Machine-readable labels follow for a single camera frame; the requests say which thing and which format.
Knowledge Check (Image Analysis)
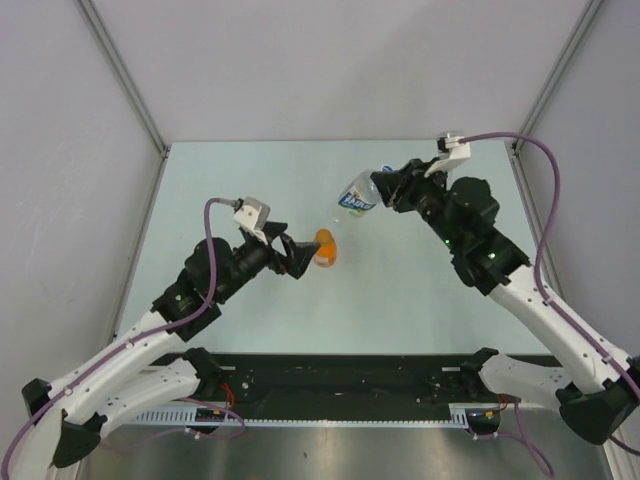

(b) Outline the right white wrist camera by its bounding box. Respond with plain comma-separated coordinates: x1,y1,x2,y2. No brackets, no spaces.
424,132,471,178

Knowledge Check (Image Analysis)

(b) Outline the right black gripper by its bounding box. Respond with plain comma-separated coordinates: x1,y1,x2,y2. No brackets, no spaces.
371,157,462,250

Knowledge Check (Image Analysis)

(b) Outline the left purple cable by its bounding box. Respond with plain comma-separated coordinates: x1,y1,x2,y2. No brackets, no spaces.
0,197,246,469

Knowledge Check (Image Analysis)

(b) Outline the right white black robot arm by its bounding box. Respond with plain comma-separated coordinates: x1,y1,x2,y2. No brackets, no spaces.
371,159,639,445

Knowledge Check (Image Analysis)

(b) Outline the slotted cable duct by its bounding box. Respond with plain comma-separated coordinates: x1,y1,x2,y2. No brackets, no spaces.
126,404,501,430

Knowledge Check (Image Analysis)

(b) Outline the left aluminium frame post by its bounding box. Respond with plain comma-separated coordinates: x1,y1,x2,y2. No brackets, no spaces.
74,0,169,156

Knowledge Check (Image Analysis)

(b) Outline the blue labeled water bottle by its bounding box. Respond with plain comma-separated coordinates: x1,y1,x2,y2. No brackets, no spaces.
330,170,382,224

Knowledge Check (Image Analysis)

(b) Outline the aluminium frame post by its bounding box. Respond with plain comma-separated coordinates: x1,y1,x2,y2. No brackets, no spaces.
509,0,609,151
74,0,169,156

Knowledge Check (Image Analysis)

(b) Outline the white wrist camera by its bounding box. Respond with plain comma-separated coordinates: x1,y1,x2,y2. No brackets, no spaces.
424,132,471,178
233,197,270,244

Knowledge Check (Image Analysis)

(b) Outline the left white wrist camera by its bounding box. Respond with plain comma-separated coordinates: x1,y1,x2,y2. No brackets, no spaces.
233,197,270,244

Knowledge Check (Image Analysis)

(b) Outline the right aluminium frame post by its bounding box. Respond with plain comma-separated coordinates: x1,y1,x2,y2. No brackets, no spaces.
509,0,609,151

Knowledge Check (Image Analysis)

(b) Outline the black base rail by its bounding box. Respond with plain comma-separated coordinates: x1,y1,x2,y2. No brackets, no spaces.
213,353,500,403

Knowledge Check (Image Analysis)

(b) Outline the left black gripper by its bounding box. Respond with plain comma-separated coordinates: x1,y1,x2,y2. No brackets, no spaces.
215,221,319,302

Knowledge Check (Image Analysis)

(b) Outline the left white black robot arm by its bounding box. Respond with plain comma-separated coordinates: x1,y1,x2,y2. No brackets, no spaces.
2,222,320,479

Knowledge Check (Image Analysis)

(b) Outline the small orange juice bottle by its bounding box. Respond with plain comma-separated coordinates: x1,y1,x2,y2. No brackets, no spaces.
313,229,337,268

